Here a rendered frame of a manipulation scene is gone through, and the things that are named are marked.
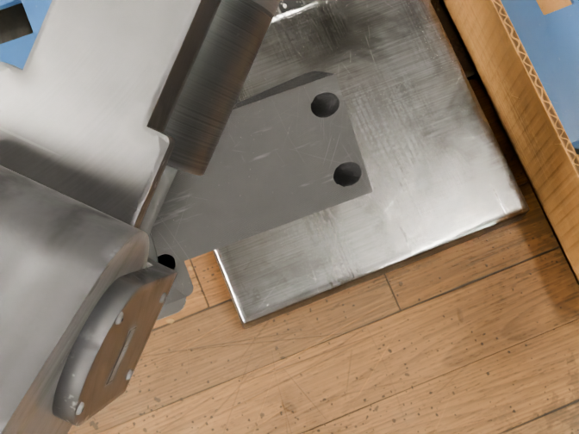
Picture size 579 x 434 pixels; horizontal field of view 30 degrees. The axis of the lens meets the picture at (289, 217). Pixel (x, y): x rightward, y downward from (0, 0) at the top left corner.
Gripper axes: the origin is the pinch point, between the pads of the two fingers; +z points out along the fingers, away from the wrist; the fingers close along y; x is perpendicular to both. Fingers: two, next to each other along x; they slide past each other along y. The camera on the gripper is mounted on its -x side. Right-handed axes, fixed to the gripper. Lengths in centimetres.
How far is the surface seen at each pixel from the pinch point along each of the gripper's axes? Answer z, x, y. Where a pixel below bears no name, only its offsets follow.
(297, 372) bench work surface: 5.8, -7.6, -14.7
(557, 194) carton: 4.4, -24.0, -10.0
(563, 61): 9.8, -28.7, -4.3
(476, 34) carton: 9.3, -23.8, -1.0
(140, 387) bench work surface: 6.9, 0.6, -12.6
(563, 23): 10.7, -29.6, -2.3
